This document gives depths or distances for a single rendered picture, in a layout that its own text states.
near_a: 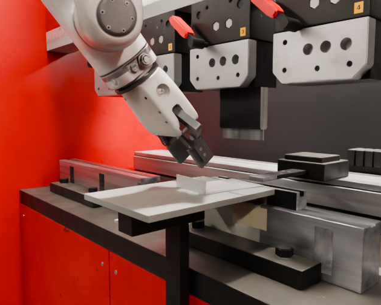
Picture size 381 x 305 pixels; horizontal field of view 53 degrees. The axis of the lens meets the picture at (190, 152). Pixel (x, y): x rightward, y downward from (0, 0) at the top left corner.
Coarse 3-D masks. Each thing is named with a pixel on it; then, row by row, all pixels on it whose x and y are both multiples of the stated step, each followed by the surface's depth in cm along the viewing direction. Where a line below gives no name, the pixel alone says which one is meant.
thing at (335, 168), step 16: (288, 160) 87; (304, 160) 85; (320, 160) 82; (336, 160) 86; (256, 176) 76; (272, 176) 76; (288, 176) 79; (304, 176) 84; (320, 176) 81; (336, 176) 84
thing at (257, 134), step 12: (228, 96) 73; (240, 96) 71; (252, 96) 69; (264, 96) 68; (228, 108) 73; (240, 108) 71; (252, 108) 69; (264, 108) 68; (228, 120) 74; (240, 120) 71; (252, 120) 69; (264, 120) 69; (228, 132) 75; (240, 132) 73; (252, 132) 70
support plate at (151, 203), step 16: (96, 192) 62; (112, 192) 62; (128, 192) 62; (144, 192) 62; (160, 192) 62; (176, 192) 62; (192, 192) 62; (224, 192) 62; (240, 192) 62; (256, 192) 62; (272, 192) 65; (112, 208) 55; (128, 208) 52; (144, 208) 52; (160, 208) 52; (176, 208) 52; (192, 208) 53; (208, 208) 55
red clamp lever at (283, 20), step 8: (256, 0) 58; (264, 0) 57; (264, 8) 57; (272, 8) 56; (280, 8) 56; (272, 16) 56; (280, 16) 56; (280, 24) 55; (288, 24) 54; (296, 24) 55
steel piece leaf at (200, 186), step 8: (184, 176) 65; (184, 184) 65; (192, 184) 63; (200, 184) 62; (208, 184) 69; (216, 184) 69; (224, 184) 69; (232, 184) 69; (200, 192) 62; (208, 192) 61; (216, 192) 62
